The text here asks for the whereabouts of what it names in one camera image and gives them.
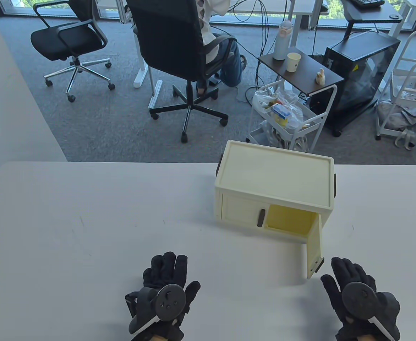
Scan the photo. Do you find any black computer tower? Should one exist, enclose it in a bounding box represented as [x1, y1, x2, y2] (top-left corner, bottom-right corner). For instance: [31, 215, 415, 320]
[323, 31, 401, 137]

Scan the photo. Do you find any grey crumpled bag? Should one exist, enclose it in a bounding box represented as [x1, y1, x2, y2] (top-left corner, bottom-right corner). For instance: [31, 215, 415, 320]
[377, 101, 416, 130]

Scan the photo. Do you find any black round hand tracker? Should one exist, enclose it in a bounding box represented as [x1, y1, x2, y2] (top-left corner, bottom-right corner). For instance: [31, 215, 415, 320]
[342, 282, 400, 340]
[128, 284, 187, 334]

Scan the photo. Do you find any clear plastic bag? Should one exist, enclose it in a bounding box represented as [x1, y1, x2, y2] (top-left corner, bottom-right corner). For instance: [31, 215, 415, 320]
[252, 87, 304, 130]

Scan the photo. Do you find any white cart with dark top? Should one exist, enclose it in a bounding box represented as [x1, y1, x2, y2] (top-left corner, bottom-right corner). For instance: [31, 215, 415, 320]
[246, 46, 345, 152]

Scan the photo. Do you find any black high-back office chair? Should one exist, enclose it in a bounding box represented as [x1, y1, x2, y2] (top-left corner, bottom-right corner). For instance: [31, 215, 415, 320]
[126, 0, 237, 144]

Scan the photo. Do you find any dark desk with black legs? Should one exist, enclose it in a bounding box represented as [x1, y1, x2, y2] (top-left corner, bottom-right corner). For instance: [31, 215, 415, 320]
[341, 0, 404, 39]

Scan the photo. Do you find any black mesh chair chrome base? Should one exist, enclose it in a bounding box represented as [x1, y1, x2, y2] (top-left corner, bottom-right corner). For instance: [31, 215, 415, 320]
[31, 0, 116, 103]

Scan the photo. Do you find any black cable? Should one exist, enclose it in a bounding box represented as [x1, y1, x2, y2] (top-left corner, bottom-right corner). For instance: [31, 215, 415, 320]
[229, 0, 276, 103]

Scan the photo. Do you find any person's right hand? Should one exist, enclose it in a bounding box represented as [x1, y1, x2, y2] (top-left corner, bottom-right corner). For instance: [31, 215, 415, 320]
[321, 257, 401, 341]

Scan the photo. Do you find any yellow blue snack packet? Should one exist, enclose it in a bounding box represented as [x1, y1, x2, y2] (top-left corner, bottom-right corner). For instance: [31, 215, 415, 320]
[271, 103, 291, 125]

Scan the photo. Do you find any white paper cup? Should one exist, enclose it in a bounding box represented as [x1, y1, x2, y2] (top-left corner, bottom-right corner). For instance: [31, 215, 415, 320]
[287, 53, 302, 72]

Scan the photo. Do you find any cream cabinet door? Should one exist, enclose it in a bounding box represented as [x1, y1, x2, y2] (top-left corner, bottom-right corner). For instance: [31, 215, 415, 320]
[221, 194, 269, 228]
[306, 213, 325, 280]

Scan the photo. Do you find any cream plastic cabinet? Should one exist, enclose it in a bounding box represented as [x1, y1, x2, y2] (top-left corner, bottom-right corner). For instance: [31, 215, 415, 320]
[214, 140, 337, 245]

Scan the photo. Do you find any pale blue water bottle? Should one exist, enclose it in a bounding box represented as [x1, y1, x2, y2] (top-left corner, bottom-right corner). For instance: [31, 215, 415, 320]
[273, 20, 294, 61]

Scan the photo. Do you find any white wire cart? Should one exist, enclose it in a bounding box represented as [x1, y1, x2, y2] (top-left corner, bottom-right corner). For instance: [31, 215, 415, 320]
[376, 27, 416, 150]

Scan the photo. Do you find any person's left hand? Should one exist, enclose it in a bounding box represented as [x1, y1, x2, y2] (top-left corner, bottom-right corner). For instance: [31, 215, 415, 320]
[125, 252, 201, 341]

